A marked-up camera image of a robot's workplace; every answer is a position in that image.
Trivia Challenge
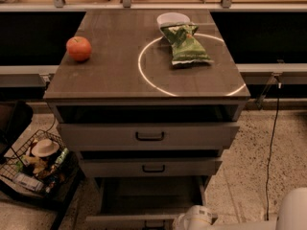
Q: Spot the black wire basket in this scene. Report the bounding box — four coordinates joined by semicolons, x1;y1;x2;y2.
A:
4;130;67;195

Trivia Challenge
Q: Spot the white bowl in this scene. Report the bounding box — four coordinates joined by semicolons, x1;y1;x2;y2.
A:
156;12;190;29

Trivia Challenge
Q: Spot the grey drawer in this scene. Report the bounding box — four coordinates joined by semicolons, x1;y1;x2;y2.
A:
86;175;209;230
58;123;239;151
79;158;222;177

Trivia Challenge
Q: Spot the grey top drawer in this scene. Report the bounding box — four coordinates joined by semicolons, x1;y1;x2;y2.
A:
58;123;239;151

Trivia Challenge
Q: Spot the grey middle drawer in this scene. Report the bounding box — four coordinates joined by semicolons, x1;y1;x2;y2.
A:
79;158;222;177

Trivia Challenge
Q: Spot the red apple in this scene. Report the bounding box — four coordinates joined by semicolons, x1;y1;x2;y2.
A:
66;36;92;61

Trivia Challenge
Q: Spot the grey bottom drawer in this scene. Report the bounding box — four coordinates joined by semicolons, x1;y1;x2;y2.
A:
86;175;209;230

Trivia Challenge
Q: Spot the grey three-drawer cabinet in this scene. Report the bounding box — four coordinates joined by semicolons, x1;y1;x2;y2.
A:
43;9;251;230

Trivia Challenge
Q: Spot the green bottle in basket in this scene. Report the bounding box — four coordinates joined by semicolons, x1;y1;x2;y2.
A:
55;148;69;168

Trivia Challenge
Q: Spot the green chip bag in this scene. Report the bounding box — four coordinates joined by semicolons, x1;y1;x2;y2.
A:
160;23;212;65

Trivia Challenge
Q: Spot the white packet in basket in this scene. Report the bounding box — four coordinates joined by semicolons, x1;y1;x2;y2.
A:
12;172;44;192

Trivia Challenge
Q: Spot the black low side table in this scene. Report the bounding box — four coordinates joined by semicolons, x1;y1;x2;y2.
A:
0;152;83;230

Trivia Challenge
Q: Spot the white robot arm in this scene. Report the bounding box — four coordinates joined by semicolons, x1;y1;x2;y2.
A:
172;188;307;230

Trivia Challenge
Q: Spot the black floor cable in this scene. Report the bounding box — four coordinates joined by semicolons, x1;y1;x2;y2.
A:
264;81;283;221

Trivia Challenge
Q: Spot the white cap in basket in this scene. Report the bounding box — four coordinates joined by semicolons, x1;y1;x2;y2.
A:
32;139;59;157

